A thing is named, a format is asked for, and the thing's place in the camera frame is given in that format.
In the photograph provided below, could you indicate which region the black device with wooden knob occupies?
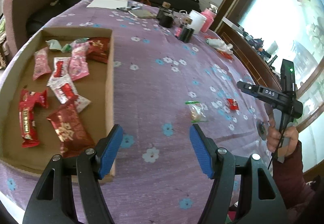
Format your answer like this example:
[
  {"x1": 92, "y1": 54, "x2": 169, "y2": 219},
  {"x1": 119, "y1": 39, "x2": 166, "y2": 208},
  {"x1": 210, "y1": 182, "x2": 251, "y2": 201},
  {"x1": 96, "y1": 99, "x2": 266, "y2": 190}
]
[
  {"x1": 178, "y1": 17, "x2": 195, "y2": 43},
  {"x1": 156, "y1": 1, "x2": 175, "y2": 28}
]

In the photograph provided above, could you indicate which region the bright red snack packet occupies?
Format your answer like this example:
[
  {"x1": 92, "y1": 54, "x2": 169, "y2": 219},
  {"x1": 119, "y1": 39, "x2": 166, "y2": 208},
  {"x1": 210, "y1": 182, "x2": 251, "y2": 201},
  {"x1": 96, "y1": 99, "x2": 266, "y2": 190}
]
[{"x1": 19, "y1": 89, "x2": 49, "y2": 148}]

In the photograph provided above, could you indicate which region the white plastic container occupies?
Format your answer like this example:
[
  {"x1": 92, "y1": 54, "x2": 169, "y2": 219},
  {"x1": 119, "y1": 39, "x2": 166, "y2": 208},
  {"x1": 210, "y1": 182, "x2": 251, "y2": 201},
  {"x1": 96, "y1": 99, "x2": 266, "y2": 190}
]
[{"x1": 189, "y1": 10, "x2": 207, "y2": 35}]

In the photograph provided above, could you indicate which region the wooden side ledge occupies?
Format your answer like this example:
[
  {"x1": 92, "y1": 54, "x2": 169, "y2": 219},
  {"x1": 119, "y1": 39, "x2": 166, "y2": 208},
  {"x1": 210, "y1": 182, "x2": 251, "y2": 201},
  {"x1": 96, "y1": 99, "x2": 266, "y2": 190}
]
[{"x1": 220, "y1": 17, "x2": 284, "y2": 83}]

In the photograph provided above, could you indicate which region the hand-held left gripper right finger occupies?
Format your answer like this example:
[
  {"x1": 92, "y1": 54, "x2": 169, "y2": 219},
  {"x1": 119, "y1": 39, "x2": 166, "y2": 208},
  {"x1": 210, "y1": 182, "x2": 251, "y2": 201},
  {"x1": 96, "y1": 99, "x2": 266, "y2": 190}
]
[{"x1": 189, "y1": 124, "x2": 289, "y2": 224}]

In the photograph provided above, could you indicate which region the purple floral tablecloth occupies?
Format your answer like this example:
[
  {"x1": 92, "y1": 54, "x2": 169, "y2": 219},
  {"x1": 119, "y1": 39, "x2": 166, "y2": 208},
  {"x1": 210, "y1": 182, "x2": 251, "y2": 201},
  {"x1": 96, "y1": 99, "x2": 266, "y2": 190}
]
[{"x1": 0, "y1": 0, "x2": 279, "y2": 224}]

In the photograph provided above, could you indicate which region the patterned cushion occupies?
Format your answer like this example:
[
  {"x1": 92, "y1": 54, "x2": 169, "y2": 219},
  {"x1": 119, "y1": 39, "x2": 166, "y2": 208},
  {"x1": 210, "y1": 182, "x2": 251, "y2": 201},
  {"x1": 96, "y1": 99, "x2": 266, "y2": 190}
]
[{"x1": 0, "y1": 14, "x2": 11, "y2": 70}]

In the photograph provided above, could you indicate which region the white paper sheet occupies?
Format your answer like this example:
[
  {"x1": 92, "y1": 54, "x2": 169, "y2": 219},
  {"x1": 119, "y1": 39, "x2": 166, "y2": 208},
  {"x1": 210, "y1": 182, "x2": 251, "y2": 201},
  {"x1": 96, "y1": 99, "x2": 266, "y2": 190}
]
[{"x1": 86, "y1": 0, "x2": 129, "y2": 9}]

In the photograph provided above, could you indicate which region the large dark red snack packet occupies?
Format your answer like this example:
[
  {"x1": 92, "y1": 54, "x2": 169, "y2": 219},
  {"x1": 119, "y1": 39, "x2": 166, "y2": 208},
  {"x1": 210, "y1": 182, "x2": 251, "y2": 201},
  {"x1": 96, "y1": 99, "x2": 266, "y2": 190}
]
[{"x1": 46, "y1": 102, "x2": 96, "y2": 159}]

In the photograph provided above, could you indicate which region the small red candy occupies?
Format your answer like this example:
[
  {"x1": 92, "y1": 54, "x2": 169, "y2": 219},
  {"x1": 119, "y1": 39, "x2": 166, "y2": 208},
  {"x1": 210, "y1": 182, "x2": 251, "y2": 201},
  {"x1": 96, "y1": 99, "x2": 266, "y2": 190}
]
[{"x1": 226, "y1": 99, "x2": 240, "y2": 111}]

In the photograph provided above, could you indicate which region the red and white snack packet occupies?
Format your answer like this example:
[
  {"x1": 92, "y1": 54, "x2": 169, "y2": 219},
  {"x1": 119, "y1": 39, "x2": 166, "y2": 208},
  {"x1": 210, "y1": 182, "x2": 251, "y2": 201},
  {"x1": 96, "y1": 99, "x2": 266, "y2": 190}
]
[{"x1": 47, "y1": 74, "x2": 79, "y2": 103}]

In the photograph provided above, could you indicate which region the brown red snack packet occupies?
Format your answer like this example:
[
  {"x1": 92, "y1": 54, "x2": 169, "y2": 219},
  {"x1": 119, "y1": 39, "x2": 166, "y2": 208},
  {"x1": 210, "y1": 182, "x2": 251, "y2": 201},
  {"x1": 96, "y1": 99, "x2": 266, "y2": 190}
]
[{"x1": 86, "y1": 37, "x2": 111, "y2": 63}]

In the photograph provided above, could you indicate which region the pink thermos bottle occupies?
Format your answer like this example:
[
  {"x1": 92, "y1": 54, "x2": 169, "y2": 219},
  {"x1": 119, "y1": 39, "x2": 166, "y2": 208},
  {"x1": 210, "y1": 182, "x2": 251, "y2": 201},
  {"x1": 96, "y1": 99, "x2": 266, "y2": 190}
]
[{"x1": 201, "y1": 4, "x2": 218, "y2": 33}]

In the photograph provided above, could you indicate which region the white snack packet red label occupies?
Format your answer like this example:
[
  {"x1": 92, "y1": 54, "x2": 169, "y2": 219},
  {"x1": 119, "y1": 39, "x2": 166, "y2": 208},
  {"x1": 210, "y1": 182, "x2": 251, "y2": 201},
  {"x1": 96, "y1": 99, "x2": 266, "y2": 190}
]
[{"x1": 52, "y1": 57, "x2": 72, "y2": 79}]

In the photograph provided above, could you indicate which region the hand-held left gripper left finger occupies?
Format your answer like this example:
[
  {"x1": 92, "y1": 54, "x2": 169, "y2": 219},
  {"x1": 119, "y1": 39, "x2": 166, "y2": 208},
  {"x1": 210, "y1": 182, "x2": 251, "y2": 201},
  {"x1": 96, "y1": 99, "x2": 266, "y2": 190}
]
[{"x1": 22, "y1": 124, "x2": 124, "y2": 224}]

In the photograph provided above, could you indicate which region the person's right hand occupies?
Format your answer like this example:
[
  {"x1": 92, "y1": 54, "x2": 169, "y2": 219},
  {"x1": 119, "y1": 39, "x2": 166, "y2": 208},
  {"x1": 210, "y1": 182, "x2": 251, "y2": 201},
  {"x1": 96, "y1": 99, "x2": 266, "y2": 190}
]
[{"x1": 267, "y1": 118, "x2": 299, "y2": 158}]

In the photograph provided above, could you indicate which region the bright window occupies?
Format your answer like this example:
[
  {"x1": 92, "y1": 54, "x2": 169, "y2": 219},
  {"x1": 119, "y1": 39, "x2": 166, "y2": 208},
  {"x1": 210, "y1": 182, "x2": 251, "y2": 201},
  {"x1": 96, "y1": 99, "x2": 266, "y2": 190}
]
[{"x1": 237, "y1": 0, "x2": 324, "y2": 138}]

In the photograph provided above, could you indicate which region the clear round pastry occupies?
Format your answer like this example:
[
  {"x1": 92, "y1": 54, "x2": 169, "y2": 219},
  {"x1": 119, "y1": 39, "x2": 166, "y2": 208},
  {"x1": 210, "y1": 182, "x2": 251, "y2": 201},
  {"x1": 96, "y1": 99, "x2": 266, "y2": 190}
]
[{"x1": 185, "y1": 101, "x2": 208, "y2": 123}]

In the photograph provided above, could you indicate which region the black equipment on ledge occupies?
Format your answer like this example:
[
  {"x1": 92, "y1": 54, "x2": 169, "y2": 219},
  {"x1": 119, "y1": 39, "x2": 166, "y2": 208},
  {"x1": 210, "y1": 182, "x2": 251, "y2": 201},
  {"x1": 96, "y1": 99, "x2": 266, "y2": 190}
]
[{"x1": 247, "y1": 36, "x2": 279, "y2": 70}]

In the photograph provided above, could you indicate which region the person's right forearm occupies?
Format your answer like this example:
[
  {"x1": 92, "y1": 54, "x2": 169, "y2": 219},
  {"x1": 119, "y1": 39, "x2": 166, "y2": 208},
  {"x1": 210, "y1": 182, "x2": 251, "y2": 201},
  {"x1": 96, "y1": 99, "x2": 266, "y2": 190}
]
[{"x1": 272, "y1": 139, "x2": 317, "y2": 212}]

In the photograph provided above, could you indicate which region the olive notebook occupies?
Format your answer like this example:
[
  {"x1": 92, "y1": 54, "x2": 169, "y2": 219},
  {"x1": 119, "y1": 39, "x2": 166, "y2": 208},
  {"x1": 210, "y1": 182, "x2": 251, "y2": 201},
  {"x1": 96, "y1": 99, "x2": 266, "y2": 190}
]
[{"x1": 128, "y1": 8, "x2": 157, "y2": 19}]

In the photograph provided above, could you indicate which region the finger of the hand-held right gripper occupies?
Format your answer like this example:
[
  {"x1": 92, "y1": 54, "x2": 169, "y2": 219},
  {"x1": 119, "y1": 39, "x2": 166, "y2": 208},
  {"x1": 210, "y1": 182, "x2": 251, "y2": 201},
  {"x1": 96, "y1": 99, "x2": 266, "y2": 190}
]
[{"x1": 237, "y1": 81, "x2": 259, "y2": 98}]

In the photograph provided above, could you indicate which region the shallow cardboard box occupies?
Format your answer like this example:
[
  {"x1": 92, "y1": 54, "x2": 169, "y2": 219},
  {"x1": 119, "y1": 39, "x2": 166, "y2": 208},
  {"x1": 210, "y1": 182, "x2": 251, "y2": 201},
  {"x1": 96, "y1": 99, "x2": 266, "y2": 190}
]
[{"x1": 0, "y1": 27, "x2": 117, "y2": 184}]

